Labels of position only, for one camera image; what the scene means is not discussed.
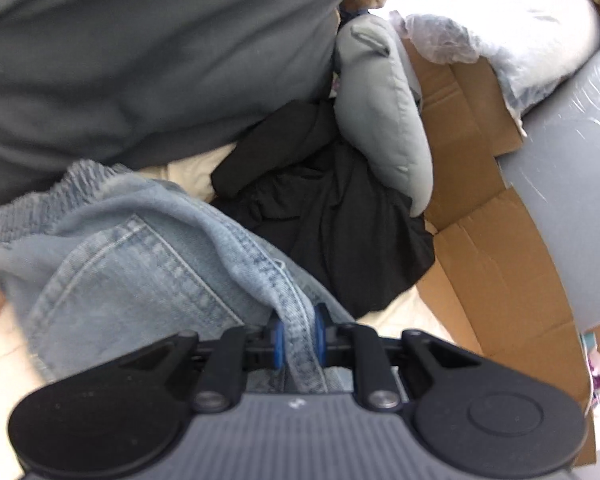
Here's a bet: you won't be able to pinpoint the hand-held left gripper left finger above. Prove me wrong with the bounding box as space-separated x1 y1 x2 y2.
112 310 287 413

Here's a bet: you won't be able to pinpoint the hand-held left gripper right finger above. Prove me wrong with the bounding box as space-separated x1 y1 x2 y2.
312 302 486 413

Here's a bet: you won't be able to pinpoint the light blue jeans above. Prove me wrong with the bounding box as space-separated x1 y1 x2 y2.
0 159 356 396

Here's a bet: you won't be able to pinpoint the black garment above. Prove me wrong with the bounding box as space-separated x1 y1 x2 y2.
211 99 437 318

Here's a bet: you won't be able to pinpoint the cream bear-print bed sheet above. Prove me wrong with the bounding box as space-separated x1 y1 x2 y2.
0 142 456 480

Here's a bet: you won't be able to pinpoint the flattened cardboard sheet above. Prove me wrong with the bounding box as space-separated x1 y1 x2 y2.
400 35 598 466

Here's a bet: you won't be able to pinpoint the grey neck pillow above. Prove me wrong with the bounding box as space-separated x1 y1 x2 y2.
334 12 435 218

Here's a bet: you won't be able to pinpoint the purple pink packet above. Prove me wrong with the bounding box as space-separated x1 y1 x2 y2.
581 331 600 413

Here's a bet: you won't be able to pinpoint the grey plastic-wrapped bed frame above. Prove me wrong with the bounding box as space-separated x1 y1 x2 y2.
497 42 600 333

